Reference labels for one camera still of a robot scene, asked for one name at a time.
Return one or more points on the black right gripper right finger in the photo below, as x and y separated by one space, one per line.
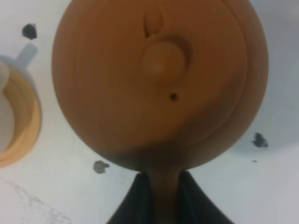
194 207

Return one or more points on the brown clay teapot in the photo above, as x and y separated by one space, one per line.
160 86

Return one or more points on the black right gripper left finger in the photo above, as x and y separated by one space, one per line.
137 206

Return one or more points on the right white teacup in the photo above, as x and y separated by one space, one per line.
20 63

